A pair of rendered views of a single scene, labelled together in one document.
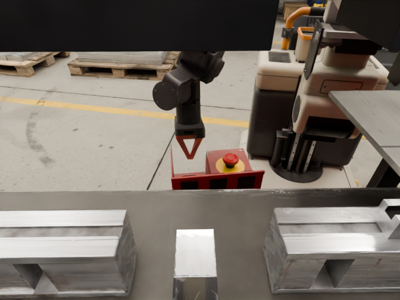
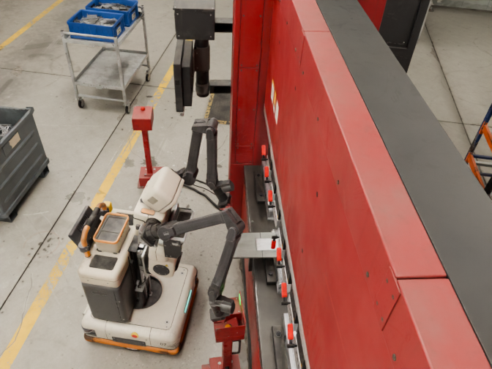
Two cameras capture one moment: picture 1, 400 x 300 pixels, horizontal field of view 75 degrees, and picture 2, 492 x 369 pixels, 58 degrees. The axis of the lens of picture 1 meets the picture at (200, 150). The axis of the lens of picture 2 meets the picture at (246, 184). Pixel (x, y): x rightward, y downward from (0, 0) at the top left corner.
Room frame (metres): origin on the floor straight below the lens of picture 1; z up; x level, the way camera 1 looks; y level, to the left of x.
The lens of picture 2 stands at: (0.54, 1.29, 2.95)
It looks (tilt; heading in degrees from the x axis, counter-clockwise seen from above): 42 degrees down; 265
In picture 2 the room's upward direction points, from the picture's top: 4 degrees clockwise
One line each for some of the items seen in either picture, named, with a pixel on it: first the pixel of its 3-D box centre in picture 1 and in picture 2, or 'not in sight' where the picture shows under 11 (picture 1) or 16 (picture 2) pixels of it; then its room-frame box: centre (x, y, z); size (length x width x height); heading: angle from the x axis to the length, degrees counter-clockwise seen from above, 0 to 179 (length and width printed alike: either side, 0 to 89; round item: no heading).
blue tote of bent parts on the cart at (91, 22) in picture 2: not in sight; (97, 25); (1.83, -3.45, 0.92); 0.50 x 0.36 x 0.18; 169
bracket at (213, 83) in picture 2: not in sight; (225, 97); (0.47, -1.63, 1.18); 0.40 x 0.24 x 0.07; 91
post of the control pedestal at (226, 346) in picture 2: not in sight; (226, 348); (0.47, -0.03, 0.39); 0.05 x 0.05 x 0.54; 7
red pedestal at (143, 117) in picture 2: not in sight; (146, 148); (1.18, -1.97, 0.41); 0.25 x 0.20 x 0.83; 1
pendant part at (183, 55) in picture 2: not in sight; (184, 72); (0.76, -1.54, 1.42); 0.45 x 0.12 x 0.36; 90
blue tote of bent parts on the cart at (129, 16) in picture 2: not in sight; (113, 11); (1.73, -3.86, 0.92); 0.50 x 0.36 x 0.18; 169
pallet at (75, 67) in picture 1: (130, 60); not in sight; (3.27, 0.88, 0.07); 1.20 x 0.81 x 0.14; 82
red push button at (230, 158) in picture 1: (230, 162); not in sight; (0.49, -0.08, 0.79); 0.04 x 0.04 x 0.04
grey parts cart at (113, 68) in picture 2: not in sight; (110, 57); (1.78, -3.62, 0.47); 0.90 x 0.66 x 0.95; 79
